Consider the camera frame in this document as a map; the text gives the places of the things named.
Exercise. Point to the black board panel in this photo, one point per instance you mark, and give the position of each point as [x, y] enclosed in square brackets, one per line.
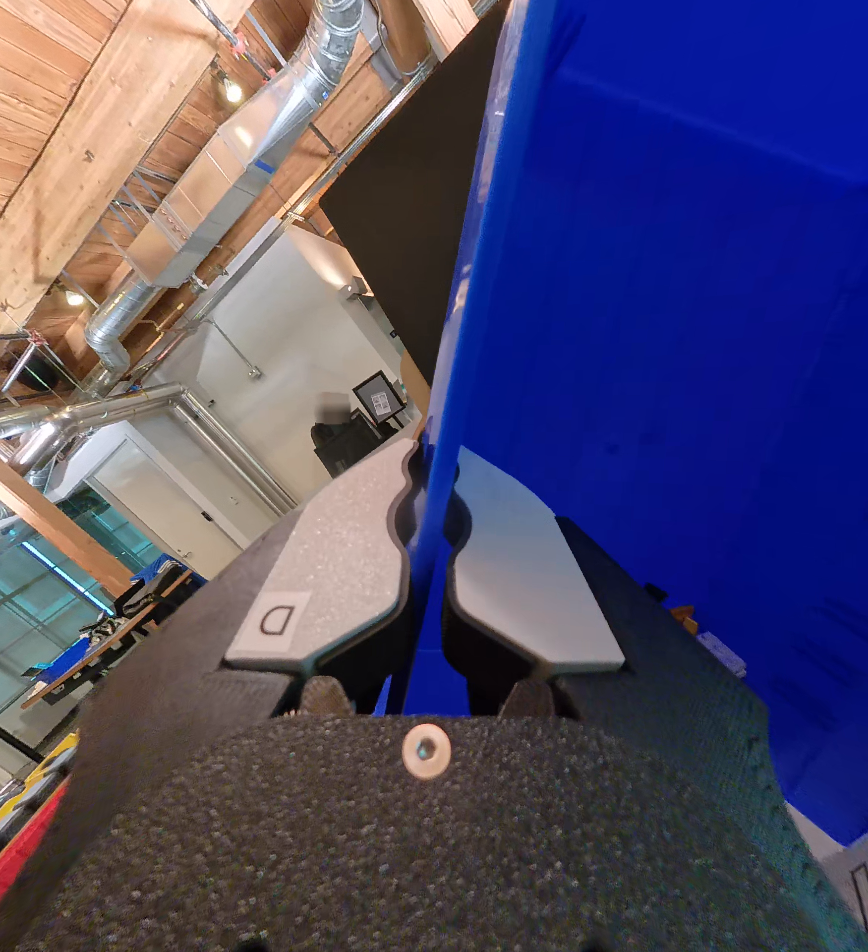
[411, 223]

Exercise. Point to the blue plastic storage bin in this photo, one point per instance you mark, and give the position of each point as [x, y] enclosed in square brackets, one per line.
[664, 335]

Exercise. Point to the red plastic bin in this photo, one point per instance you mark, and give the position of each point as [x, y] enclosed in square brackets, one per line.
[2, 855]

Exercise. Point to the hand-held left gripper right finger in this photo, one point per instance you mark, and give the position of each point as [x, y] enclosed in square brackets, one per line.
[523, 573]

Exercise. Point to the silver round duct pipe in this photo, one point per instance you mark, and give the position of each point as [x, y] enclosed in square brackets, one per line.
[106, 413]

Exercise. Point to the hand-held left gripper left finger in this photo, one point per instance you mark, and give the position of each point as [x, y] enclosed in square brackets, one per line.
[329, 565]

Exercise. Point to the yellow plastic bin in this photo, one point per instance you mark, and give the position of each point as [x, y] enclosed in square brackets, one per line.
[25, 788]

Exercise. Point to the framed wall picture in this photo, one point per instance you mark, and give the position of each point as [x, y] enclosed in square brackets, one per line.
[378, 401]

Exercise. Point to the glass partition window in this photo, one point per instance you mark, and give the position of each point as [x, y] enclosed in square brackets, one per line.
[25, 595]

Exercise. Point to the silver ventilation duct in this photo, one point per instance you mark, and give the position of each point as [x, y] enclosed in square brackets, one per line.
[211, 171]

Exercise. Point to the ceiling lamp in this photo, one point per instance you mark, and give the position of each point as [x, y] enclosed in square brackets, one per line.
[231, 89]
[73, 297]

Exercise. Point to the wooden work table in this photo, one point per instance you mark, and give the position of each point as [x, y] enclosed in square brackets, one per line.
[106, 639]

